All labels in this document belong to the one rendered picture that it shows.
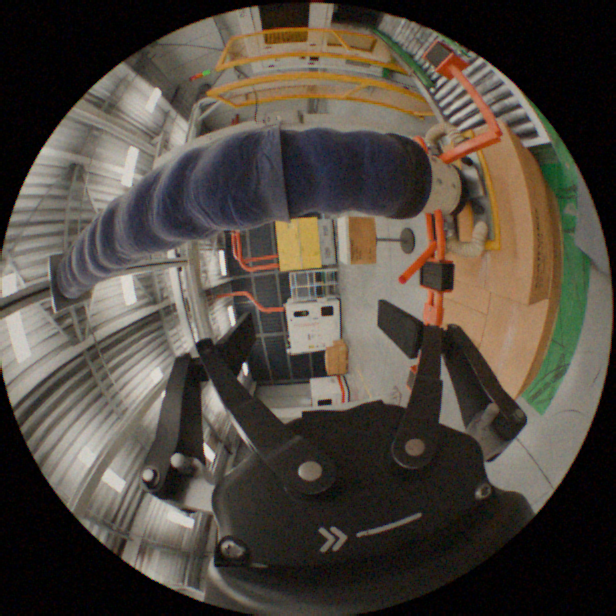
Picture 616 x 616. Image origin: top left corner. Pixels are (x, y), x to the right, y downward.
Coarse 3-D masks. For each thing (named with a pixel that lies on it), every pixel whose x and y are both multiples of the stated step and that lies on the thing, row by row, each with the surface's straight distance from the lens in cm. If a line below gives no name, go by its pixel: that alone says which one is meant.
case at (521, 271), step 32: (480, 128) 85; (512, 160) 75; (512, 192) 72; (544, 192) 106; (512, 224) 70; (544, 224) 89; (480, 256) 77; (512, 256) 70; (544, 256) 85; (512, 288) 70; (544, 288) 91
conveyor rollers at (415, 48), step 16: (384, 16) 297; (384, 32) 284; (400, 32) 250; (416, 32) 231; (432, 32) 214; (416, 48) 218; (464, 48) 175; (480, 64) 161; (432, 80) 185; (448, 80) 175; (480, 80) 157; (496, 80) 148; (448, 96) 164; (464, 96) 154; (496, 96) 143; (512, 96) 137; (448, 112) 161; (464, 112) 150; (480, 112) 142; (496, 112) 139; (512, 112) 132; (464, 128) 148; (512, 128) 128; (528, 128) 125
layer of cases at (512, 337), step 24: (552, 192) 151; (552, 216) 122; (552, 240) 110; (552, 264) 107; (456, 288) 138; (480, 288) 125; (552, 288) 113; (456, 312) 140; (480, 312) 127; (504, 312) 117; (528, 312) 110; (552, 312) 131; (480, 336) 128; (504, 336) 118; (528, 336) 112; (504, 360) 121; (528, 360) 114; (504, 384) 125; (528, 384) 150
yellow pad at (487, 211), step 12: (468, 132) 64; (468, 156) 61; (480, 156) 59; (468, 168) 60; (480, 168) 58; (492, 192) 55; (468, 204) 59; (480, 204) 56; (492, 204) 54; (480, 216) 55; (492, 216) 54; (492, 228) 53; (492, 240) 53
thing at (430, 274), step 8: (424, 264) 53; (432, 264) 51; (440, 264) 47; (448, 264) 50; (424, 272) 54; (432, 272) 51; (440, 272) 47; (448, 272) 50; (424, 280) 54; (432, 280) 51; (440, 280) 47; (448, 280) 50; (424, 288) 52; (432, 288) 50; (440, 288) 48; (448, 288) 50
